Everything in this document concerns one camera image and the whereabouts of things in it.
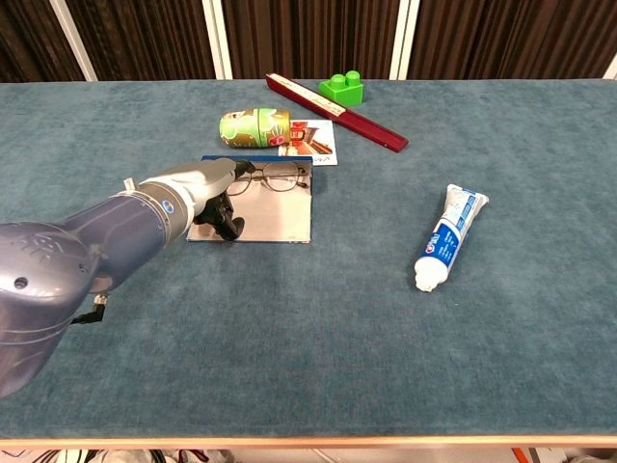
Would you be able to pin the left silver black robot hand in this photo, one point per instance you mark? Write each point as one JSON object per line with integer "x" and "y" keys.
{"x": 202, "y": 181}

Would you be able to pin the teal velvet table cloth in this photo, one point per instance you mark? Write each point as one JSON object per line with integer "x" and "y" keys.
{"x": 337, "y": 347}

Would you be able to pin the red chopsticks package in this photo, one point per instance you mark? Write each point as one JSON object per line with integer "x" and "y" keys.
{"x": 366, "y": 126}

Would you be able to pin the white partition post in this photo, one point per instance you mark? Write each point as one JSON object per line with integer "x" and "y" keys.
{"x": 72, "y": 38}
{"x": 404, "y": 38}
{"x": 218, "y": 38}
{"x": 612, "y": 70}

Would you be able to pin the white bordered photo card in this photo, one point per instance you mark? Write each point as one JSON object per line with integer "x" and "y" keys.
{"x": 313, "y": 144}

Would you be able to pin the green painted nesting doll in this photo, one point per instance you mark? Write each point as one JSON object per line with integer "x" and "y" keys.
{"x": 250, "y": 128}

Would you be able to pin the dark brown pleated curtain panel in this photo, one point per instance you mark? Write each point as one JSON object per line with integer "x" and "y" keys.
{"x": 308, "y": 34}
{"x": 144, "y": 38}
{"x": 506, "y": 38}
{"x": 29, "y": 38}

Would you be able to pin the green plastic building block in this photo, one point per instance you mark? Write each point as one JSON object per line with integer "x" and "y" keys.
{"x": 344, "y": 91}

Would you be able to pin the blue white toothpaste tube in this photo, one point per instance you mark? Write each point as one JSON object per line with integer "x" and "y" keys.
{"x": 446, "y": 241}

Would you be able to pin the wire-frame eyeglasses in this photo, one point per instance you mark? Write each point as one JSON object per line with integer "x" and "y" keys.
{"x": 282, "y": 183}

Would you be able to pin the left blue grey robot arm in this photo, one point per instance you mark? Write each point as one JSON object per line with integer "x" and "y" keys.
{"x": 72, "y": 260}

